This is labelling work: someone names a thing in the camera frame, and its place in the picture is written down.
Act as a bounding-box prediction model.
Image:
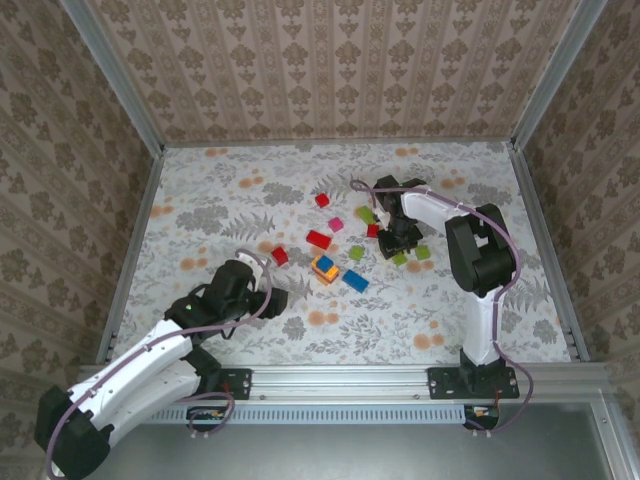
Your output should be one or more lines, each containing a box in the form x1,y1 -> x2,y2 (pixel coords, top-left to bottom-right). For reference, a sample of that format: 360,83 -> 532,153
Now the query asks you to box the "multicolour lego brick stack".
310,253 -> 341,288

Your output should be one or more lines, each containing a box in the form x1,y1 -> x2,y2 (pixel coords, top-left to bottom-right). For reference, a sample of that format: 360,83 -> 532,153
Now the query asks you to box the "wide aluminium frame beam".
74,363 -> 614,401

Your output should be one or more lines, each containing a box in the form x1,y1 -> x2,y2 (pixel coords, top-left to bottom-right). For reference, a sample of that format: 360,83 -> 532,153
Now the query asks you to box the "blue long lego brick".
341,269 -> 371,294

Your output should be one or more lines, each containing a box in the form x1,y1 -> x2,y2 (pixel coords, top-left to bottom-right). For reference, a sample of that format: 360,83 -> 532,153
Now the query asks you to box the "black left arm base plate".
199,368 -> 254,401

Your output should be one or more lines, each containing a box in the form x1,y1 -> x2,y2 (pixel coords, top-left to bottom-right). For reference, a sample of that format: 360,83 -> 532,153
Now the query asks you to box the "red long lego brick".
305,229 -> 334,251

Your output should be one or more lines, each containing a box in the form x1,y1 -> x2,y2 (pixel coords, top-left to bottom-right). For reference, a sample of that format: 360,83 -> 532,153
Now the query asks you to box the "aluminium frame post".
58,0 -> 166,154
509,0 -> 599,151

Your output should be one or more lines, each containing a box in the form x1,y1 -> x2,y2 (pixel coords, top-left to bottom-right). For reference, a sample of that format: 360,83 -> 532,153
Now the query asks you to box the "grey metal panel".
99,399 -> 614,480

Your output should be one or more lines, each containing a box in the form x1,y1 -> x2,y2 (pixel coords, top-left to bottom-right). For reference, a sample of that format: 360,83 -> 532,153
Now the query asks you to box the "grey slotted cable duct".
149,403 -> 467,426

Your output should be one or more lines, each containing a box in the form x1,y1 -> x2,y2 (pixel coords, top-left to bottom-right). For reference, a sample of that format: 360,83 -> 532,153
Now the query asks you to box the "small wired connector board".
463,404 -> 501,432
187,407 -> 234,434

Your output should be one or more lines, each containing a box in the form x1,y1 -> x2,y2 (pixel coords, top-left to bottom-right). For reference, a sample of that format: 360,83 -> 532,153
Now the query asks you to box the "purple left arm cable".
44,247 -> 275,479

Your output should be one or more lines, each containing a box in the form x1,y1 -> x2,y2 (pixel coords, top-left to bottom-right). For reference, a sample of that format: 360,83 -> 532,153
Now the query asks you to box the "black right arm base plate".
427,367 -> 521,401

